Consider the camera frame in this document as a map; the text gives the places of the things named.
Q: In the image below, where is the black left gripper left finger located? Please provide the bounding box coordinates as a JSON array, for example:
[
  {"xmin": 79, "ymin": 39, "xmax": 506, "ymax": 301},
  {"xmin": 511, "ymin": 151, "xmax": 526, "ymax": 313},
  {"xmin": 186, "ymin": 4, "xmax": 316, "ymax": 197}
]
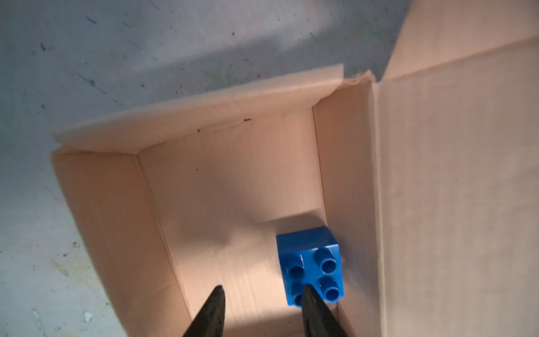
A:
[{"xmin": 183, "ymin": 285, "xmax": 226, "ymax": 337}]

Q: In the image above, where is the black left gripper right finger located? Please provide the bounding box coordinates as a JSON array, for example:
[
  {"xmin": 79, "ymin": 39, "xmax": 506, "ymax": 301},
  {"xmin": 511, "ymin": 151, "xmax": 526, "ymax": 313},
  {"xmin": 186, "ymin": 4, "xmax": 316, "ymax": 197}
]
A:
[{"xmin": 302, "ymin": 284, "xmax": 348, "ymax": 337}]

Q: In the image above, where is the small blue cube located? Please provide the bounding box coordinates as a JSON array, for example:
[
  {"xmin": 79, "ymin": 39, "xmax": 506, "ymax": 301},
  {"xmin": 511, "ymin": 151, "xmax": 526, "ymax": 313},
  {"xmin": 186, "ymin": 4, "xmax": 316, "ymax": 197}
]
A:
[{"xmin": 276, "ymin": 226, "xmax": 345, "ymax": 307}]

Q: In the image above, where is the pink cardboard paper box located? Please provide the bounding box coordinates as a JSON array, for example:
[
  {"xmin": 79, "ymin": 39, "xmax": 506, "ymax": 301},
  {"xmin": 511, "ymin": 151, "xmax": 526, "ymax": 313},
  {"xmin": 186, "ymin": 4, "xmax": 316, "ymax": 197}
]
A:
[{"xmin": 51, "ymin": 1, "xmax": 538, "ymax": 336}]

